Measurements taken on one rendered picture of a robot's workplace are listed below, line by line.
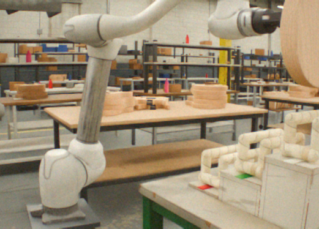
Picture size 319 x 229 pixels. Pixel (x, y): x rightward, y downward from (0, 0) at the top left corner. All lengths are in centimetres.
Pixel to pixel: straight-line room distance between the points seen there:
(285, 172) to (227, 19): 51
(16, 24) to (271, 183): 1129
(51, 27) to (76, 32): 1081
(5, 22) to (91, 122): 1043
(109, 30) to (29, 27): 1071
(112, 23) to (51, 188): 68
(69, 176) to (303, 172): 90
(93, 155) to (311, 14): 107
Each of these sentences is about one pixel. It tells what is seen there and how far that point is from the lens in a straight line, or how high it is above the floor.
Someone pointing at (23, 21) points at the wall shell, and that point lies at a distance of 1189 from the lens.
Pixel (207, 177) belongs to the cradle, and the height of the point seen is 97.
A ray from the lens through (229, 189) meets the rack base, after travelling 99.
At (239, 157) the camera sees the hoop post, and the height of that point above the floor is 107.
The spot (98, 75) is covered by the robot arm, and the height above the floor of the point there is 128.
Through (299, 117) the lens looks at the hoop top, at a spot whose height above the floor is 120.
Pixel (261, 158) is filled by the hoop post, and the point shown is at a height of 108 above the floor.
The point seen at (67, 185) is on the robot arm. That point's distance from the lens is 138.
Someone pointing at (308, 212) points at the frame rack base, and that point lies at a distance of 84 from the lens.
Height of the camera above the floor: 132
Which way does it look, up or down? 8 degrees down
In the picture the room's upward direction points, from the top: 1 degrees clockwise
